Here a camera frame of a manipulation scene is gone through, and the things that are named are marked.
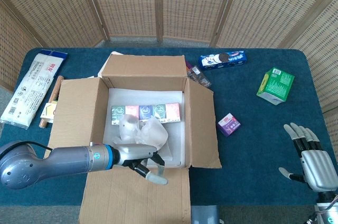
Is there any white yellow hang-tab carton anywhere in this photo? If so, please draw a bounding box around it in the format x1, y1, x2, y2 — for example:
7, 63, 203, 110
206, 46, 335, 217
40, 100, 58, 124

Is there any blue pocket tissue pack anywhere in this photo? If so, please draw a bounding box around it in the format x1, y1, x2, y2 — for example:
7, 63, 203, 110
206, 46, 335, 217
138, 104, 154, 122

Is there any woven rattan folding screen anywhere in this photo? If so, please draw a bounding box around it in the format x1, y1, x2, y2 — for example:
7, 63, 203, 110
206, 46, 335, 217
0, 0, 338, 143

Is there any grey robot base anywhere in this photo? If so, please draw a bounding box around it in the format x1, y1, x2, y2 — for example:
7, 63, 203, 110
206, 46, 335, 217
190, 205, 220, 224

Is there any green pocket tissue pack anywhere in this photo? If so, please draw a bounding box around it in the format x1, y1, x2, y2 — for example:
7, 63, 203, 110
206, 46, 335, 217
152, 104, 167, 123
110, 105, 127, 126

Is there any blue Oreo cookie package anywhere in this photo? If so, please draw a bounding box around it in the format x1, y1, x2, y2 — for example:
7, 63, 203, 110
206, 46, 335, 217
198, 50, 248, 71

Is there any white foam liner sheet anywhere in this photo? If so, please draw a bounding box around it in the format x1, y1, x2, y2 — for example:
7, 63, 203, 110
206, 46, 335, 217
102, 88, 185, 168

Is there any brown clear snack package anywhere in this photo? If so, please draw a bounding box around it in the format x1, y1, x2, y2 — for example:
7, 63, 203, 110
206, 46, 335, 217
186, 66, 212, 89

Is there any small purple box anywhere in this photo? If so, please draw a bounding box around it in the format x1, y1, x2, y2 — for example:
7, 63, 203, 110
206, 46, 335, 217
217, 113, 241, 137

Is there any red pocket tissue pack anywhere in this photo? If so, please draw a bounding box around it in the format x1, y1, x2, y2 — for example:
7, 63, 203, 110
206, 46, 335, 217
125, 105, 140, 119
165, 102, 182, 124

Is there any clear plastic wrap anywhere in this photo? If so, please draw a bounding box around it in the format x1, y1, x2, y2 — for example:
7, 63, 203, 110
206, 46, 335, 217
112, 114, 169, 153

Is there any white noodle package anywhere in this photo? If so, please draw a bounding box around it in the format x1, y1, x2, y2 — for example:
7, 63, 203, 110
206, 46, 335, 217
0, 49, 68, 130

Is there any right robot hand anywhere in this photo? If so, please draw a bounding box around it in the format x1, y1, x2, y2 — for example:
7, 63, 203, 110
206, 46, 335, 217
279, 123, 332, 193

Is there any brown cardboard shipping box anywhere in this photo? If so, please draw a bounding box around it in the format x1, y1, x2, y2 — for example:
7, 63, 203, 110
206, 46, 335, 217
48, 52, 222, 224

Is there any green carton box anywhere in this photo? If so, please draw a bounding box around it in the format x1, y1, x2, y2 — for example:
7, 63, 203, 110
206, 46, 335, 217
256, 67, 295, 106

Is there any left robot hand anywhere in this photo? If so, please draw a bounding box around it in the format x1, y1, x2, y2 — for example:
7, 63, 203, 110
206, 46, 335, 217
113, 143, 169, 185

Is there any wooden rolling pin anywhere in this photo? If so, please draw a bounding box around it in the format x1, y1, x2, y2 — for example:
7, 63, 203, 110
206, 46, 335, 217
39, 75, 65, 129

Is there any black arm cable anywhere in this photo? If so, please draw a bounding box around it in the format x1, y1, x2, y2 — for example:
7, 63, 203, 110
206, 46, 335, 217
12, 141, 53, 153

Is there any blue carpet table cloth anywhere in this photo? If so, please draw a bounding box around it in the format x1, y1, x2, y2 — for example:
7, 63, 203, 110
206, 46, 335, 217
0, 47, 334, 207

